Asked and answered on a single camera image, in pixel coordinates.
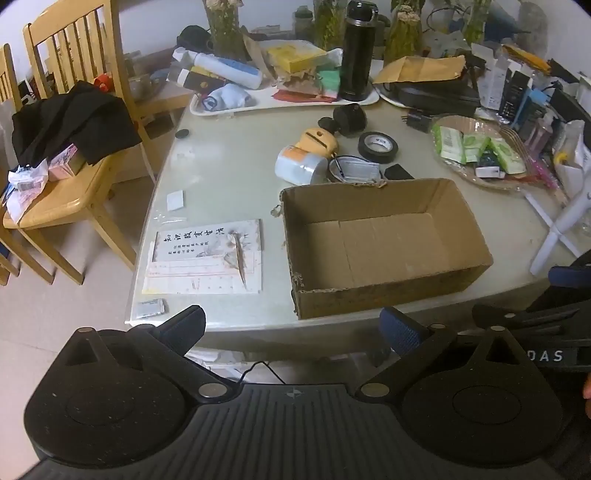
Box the small grey packet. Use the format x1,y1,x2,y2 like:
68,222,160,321
135,298,167,319

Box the wooden chair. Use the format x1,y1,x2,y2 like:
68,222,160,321
2,0,195,284
122,46,195,139
0,44,21,284

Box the green white wipe packet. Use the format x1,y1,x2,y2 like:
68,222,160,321
436,126,466,164
463,133,492,163
488,137,527,175

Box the wide white tape roll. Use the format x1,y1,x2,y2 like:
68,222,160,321
274,145,329,185

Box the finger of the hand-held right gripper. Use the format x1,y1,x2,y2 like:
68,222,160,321
472,302,591,341
526,251,591,312

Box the white bottle with blue label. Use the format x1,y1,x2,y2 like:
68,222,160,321
172,47,263,89

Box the black tape roll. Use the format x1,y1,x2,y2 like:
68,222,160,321
358,131,399,163

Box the brown pointed stick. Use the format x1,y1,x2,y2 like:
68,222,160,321
224,231,247,282

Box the black cylinder with knob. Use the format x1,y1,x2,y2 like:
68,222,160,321
318,103,368,138

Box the crumpled white plastic bag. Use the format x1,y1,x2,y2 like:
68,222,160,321
0,159,51,222

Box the yellow box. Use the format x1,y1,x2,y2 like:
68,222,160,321
268,44,329,73

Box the crumpled brown paper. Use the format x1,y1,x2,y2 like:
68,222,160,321
242,34,324,93

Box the woven basket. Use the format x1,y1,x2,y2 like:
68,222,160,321
431,114,555,192

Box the white carton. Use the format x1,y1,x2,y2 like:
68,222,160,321
478,44,513,112

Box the brown cardboard box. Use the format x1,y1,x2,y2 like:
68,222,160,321
278,178,494,320

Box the red paper packet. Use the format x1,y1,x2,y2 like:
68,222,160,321
272,90,338,104

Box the black cable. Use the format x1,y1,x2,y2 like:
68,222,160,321
238,361,287,385

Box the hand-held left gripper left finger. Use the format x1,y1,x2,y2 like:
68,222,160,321
62,305,241,404

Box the black power adapter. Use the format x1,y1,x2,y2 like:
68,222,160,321
401,108,432,134

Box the glass vase with dried flowers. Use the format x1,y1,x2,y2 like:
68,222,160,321
205,0,245,51
385,4,423,63

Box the pink box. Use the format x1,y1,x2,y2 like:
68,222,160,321
46,143,86,182

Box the yellow pouch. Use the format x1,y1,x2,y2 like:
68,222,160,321
501,44,552,72

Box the narrow glass vase with stems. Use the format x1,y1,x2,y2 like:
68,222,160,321
464,0,492,44

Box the wide glass vase with stems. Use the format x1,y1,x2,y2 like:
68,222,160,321
314,0,347,49

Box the black cloth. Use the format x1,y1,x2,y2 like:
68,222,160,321
11,80,143,167

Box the black hard case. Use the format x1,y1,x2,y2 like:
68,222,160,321
383,78,481,116

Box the clear plastic bag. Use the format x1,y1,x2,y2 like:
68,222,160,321
339,159,380,181

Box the thin brown tape roll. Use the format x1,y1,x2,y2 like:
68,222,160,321
327,156,384,183

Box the white tray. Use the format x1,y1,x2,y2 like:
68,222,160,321
189,85,380,116

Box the calligraphy printed card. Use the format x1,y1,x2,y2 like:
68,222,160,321
152,219,263,264

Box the black carton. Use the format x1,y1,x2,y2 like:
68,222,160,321
501,71,532,123

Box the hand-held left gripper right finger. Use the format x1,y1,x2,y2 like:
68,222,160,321
355,306,536,402

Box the black thermos bottle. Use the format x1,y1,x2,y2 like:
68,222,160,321
339,0,377,102

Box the black box with gold emblem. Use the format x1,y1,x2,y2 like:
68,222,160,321
167,65,227,93

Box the yellow dog-shaped toy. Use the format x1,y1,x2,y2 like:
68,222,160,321
295,128,340,158

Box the white plate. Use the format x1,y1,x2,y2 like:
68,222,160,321
373,80,407,108

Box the pink lined paper sheets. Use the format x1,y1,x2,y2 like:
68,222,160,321
141,251,263,296

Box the blue carton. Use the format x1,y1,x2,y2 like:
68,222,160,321
517,88,548,139

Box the mint green pack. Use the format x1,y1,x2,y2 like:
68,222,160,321
318,69,342,97

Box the white and blue sock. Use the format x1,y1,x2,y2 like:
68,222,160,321
203,87,252,112

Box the brown paper envelope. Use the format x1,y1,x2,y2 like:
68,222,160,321
373,55,466,85

